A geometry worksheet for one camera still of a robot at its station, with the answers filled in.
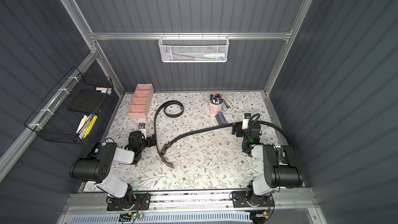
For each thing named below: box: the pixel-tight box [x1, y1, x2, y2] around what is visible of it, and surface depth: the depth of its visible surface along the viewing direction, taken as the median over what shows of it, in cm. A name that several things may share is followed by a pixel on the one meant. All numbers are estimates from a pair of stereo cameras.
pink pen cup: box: [208, 93, 224, 116], surface depth 101 cm
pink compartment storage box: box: [127, 83, 155, 119], surface depth 117 cm
